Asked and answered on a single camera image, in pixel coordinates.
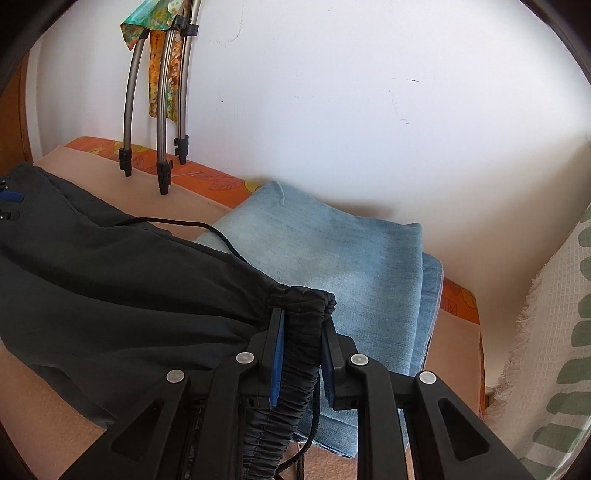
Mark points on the brown wooden furniture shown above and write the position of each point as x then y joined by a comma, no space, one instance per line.
21,115

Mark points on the metal tripod stand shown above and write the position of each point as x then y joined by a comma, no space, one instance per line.
165,177

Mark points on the colourful patterned scarf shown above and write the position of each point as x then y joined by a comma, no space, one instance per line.
138,18

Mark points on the folded light blue jeans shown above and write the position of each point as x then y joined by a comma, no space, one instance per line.
360,267

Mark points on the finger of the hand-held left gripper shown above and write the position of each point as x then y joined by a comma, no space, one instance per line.
10,197

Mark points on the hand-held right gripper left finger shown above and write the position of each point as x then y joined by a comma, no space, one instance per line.
277,364

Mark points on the orange leaf-print bed sheet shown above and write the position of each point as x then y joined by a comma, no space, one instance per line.
203,177

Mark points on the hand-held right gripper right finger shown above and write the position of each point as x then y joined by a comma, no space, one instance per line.
328,369

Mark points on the dark grey pants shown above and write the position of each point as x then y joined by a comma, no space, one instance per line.
115,286

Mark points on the beige blanket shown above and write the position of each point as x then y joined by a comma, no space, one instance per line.
194,205

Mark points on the white fringed blanket green print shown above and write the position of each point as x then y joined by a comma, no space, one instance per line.
545,323

